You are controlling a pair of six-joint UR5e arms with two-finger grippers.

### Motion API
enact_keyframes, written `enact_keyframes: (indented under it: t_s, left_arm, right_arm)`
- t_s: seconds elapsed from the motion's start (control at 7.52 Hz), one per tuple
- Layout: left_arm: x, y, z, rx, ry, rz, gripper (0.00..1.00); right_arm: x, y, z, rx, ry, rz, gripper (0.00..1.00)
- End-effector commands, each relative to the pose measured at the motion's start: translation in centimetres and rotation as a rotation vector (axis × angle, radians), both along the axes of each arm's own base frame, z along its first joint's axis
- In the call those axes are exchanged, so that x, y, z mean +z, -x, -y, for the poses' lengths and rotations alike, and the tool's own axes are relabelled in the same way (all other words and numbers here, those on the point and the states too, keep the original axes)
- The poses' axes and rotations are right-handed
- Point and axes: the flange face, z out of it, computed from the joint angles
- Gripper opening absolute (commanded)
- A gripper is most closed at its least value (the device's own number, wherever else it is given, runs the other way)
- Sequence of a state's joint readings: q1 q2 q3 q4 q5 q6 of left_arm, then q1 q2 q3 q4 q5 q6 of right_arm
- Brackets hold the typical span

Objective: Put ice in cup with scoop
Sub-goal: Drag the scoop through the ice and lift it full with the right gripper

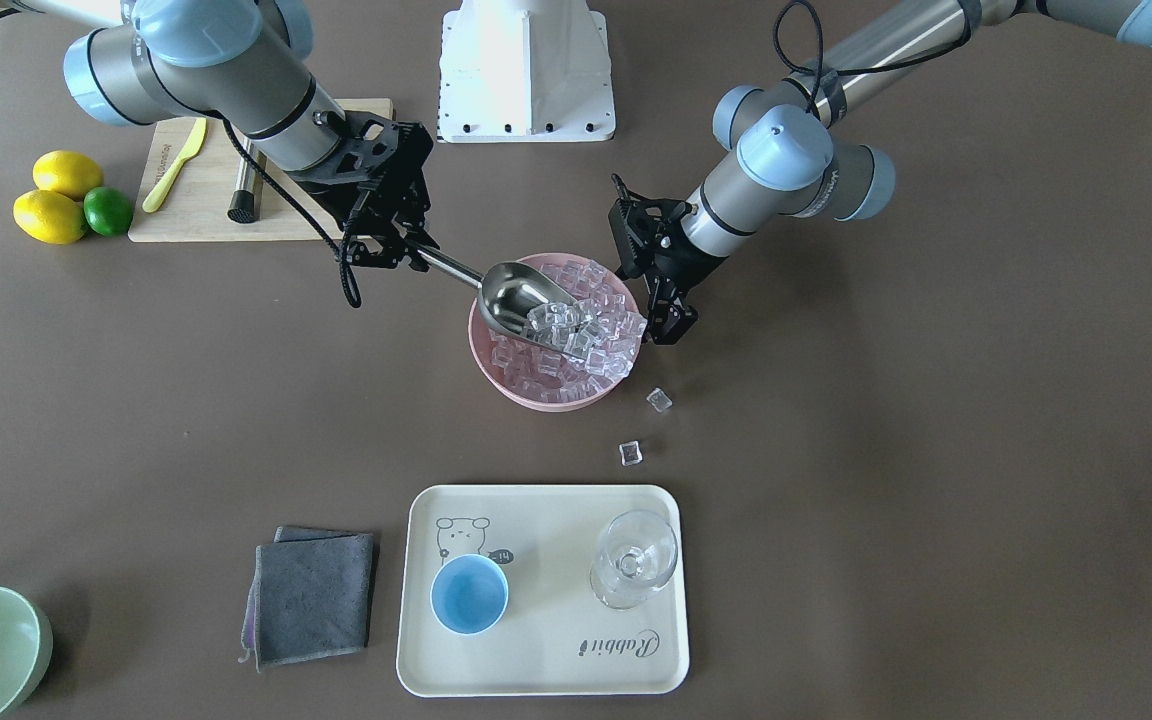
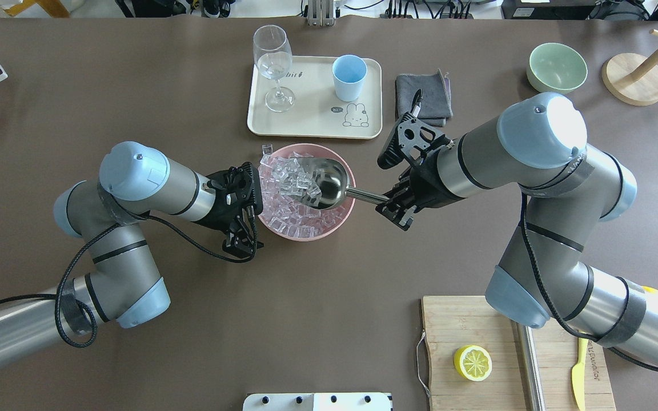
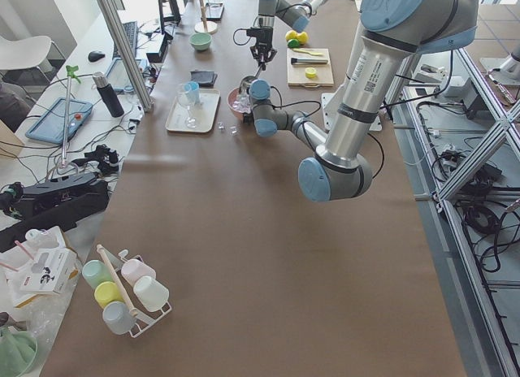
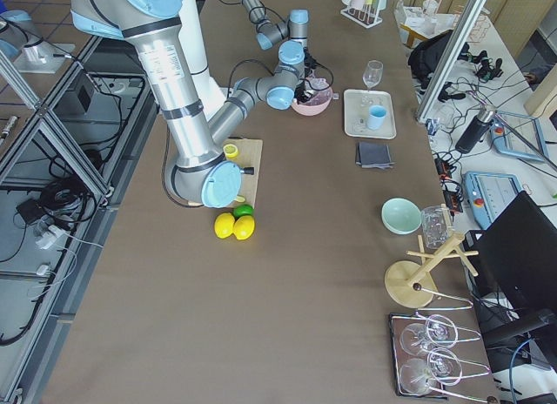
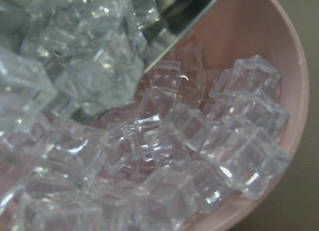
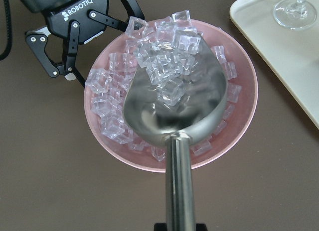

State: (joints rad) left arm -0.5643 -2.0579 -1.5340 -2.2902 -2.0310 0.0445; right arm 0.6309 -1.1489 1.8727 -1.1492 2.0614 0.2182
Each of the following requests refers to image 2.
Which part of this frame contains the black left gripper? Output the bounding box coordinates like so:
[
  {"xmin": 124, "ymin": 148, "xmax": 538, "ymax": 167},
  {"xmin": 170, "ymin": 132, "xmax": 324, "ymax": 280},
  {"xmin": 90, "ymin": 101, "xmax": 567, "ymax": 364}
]
[{"xmin": 194, "ymin": 166, "xmax": 264, "ymax": 256}]

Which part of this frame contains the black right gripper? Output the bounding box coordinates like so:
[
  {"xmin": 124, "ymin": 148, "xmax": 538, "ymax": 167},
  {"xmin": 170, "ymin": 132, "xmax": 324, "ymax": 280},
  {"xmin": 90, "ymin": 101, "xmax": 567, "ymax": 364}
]
[{"xmin": 375, "ymin": 157, "xmax": 462, "ymax": 231}]

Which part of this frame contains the stainless steel ice scoop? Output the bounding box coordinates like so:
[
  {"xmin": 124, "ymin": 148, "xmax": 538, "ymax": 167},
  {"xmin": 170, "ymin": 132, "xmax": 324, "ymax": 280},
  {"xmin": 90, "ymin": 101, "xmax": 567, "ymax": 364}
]
[{"xmin": 290, "ymin": 157, "xmax": 389, "ymax": 210}]

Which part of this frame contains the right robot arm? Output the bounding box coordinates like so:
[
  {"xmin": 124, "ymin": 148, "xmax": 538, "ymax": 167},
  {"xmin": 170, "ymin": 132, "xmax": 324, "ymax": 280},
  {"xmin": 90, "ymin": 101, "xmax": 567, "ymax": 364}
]
[{"xmin": 376, "ymin": 92, "xmax": 658, "ymax": 371}]

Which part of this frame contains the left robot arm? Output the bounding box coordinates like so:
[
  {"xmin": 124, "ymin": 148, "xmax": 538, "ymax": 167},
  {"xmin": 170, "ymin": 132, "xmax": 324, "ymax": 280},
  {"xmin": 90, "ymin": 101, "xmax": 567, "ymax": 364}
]
[{"xmin": 0, "ymin": 141, "xmax": 263, "ymax": 368}]

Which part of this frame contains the pile of clear ice cubes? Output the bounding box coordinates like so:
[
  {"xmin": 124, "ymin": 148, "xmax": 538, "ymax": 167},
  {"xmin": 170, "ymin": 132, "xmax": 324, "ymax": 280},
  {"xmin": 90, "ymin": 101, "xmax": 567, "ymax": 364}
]
[{"xmin": 259, "ymin": 155, "xmax": 351, "ymax": 240}]

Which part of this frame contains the light blue cup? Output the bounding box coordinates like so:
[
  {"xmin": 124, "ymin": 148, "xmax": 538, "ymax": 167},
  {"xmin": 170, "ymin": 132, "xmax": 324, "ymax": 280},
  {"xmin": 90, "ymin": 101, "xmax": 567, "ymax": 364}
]
[{"xmin": 332, "ymin": 55, "xmax": 367, "ymax": 102}]

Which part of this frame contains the grey folded cloth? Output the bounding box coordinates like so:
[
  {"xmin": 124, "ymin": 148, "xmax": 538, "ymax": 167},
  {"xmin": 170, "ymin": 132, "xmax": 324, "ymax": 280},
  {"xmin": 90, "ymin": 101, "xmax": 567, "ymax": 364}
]
[{"xmin": 395, "ymin": 70, "xmax": 454, "ymax": 127}]

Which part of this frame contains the pink plastic bowl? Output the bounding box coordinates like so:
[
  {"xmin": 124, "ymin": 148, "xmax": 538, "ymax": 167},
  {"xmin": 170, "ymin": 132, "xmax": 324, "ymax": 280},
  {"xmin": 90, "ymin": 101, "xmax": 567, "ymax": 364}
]
[{"xmin": 259, "ymin": 143, "xmax": 355, "ymax": 241}]

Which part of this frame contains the cream rabbit serving tray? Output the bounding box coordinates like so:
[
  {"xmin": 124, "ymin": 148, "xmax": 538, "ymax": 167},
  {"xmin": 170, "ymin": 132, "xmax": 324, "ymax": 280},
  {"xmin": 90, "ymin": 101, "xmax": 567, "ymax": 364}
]
[{"xmin": 246, "ymin": 55, "xmax": 383, "ymax": 139}]

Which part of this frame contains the bamboo cutting board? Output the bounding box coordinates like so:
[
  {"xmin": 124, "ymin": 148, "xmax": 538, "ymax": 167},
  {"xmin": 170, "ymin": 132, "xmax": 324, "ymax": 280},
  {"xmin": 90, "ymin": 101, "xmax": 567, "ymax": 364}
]
[{"xmin": 416, "ymin": 295, "xmax": 616, "ymax": 411}]

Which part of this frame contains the green bowl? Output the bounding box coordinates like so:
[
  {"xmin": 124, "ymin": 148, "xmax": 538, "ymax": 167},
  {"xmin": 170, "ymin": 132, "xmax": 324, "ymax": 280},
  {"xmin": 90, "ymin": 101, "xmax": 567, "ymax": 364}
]
[{"xmin": 527, "ymin": 43, "xmax": 588, "ymax": 95}]

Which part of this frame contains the half lemon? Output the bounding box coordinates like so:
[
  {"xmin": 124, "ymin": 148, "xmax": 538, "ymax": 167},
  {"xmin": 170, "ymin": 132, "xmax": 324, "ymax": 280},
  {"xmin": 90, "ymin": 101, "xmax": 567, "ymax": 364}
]
[{"xmin": 454, "ymin": 344, "xmax": 493, "ymax": 382}]

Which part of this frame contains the clear wine glass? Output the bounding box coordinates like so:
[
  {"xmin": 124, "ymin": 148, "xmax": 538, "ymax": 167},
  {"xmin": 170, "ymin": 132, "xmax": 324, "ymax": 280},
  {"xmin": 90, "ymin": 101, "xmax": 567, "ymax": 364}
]
[{"xmin": 252, "ymin": 25, "xmax": 295, "ymax": 112}]

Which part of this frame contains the steel muddler black tip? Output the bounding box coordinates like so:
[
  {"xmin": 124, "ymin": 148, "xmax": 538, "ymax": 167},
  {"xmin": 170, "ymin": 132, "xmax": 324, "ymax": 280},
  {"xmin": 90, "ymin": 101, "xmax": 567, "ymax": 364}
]
[{"xmin": 512, "ymin": 321, "xmax": 547, "ymax": 410}]

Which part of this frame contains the wooden mug tree stand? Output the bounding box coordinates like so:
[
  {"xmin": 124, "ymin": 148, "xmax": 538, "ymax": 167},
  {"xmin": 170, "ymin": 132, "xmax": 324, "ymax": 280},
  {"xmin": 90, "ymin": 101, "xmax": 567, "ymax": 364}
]
[{"xmin": 601, "ymin": 29, "xmax": 658, "ymax": 106}]

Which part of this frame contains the yellow plastic knife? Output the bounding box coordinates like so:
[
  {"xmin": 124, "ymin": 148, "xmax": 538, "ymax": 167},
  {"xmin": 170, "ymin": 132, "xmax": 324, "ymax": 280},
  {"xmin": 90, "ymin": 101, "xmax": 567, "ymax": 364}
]
[{"xmin": 570, "ymin": 338, "xmax": 588, "ymax": 410}]

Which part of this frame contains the yellow lemon upper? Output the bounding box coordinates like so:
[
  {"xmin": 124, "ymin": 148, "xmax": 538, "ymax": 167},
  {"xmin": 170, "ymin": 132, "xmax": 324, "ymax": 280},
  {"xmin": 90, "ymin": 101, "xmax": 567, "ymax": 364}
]
[{"xmin": 642, "ymin": 286, "xmax": 658, "ymax": 297}]

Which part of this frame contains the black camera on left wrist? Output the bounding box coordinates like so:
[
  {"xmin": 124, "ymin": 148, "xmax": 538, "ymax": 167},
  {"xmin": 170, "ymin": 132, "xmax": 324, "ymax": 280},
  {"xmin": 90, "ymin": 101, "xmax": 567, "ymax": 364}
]
[{"xmin": 243, "ymin": 162, "xmax": 263, "ymax": 216}]

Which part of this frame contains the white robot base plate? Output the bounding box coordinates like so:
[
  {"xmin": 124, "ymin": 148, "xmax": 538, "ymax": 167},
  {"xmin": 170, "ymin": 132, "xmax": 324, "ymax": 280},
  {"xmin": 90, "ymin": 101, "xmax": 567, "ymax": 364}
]
[{"xmin": 242, "ymin": 391, "xmax": 394, "ymax": 410}]

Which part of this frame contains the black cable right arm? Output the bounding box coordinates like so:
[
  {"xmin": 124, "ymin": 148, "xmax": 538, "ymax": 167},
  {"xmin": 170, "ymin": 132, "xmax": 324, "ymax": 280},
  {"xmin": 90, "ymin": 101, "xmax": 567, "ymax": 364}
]
[{"xmin": 519, "ymin": 188, "xmax": 658, "ymax": 376}]

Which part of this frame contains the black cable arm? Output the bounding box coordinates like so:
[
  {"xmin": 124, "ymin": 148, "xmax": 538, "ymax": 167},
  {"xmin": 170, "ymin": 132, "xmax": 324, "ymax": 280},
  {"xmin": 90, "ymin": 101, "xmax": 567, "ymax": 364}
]
[
  {"xmin": 519, "ymin": 188, "xmax": 658, "ymax": 376},
  {"xmin": 0, "ymin": 183, "xmax": 258, "ymax": 349}
]

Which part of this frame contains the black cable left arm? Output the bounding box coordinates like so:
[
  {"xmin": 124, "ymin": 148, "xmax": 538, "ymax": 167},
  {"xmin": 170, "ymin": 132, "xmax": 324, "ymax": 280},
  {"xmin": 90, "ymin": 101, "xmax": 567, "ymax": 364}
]
[{"xmin": 0, "ymin": 183, "xmax": 258, "ymax": 349}]

